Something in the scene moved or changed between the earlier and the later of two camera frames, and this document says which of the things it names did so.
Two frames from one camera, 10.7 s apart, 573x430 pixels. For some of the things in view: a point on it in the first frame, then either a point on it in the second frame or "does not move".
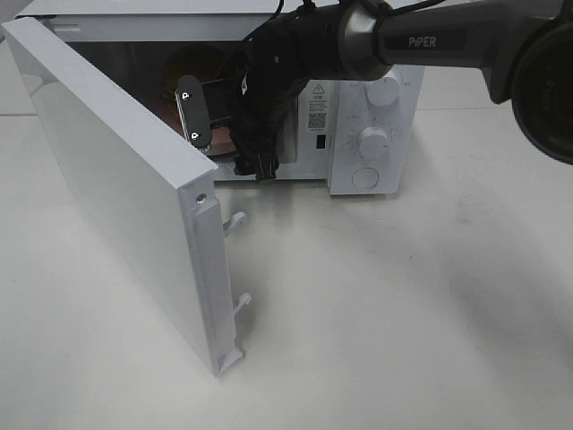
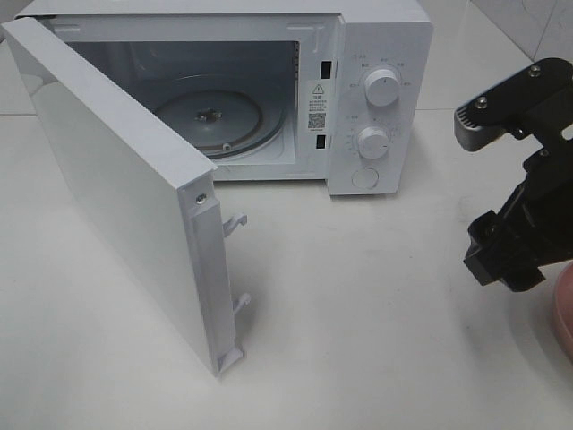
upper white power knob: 383,91 does not move
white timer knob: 372,142 does not move
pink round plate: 165,103 -> 562,305
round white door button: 365,177 does not move
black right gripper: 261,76 -> 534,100
